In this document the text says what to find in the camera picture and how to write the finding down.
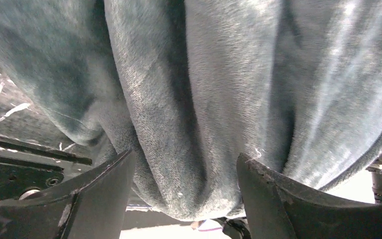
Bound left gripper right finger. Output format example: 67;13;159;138
236;153;382;239

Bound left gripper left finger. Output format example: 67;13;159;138
0;150;136;239

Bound white pillow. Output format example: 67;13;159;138
326;170;375;204

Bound grey plush pillowcase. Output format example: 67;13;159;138
0;0;382;221

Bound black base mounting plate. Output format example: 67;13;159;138
0;136;93;201

